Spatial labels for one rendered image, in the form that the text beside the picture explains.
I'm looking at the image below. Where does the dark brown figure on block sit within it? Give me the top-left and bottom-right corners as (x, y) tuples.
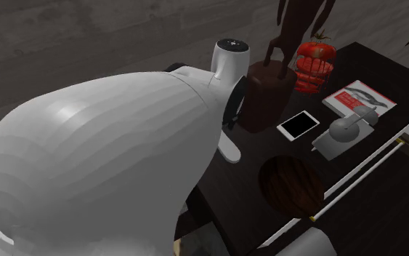
(238, 0), (337, 135)

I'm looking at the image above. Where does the dark wooden table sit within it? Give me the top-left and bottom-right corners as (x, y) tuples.
(174, 41), (409, 256)

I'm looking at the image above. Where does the white phone with black screen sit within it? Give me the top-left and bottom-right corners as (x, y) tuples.
(276, 110), (321, 143)

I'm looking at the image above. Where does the dark brown wooden bowl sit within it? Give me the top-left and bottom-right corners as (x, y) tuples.
(258, 154), (326, 219)

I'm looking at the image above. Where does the red sliced tomato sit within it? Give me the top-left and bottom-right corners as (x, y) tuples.
(291, 29), (338, 95)

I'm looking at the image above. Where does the grey two-sphere sculpture on plate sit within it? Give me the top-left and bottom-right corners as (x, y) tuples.
(311, 105), (380, 161)

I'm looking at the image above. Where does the red and white book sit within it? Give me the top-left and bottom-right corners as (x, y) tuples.
(322, 79), (397, 119)

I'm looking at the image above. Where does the white cylinder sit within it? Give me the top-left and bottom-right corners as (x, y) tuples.
(274, 226), (338, 256)

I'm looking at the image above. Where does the white rod with gold ends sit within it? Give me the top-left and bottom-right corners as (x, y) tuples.
(309, 138), (406, 223)

